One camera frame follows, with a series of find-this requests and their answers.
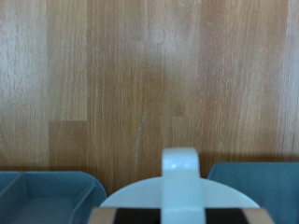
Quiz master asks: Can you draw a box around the dark grey cutlery holder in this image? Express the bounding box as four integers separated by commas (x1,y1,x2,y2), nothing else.
0,170,108,224

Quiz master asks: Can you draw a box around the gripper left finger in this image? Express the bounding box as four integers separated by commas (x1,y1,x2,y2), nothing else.
87,206,162,224

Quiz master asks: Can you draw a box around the grey plastic crate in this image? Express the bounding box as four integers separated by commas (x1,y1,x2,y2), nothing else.
206,161,299,224

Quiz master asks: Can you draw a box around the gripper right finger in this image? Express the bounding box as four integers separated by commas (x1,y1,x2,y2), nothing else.
204,206,276,224

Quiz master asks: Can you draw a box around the white mug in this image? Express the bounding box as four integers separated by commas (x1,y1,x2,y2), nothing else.
100,147,261,224

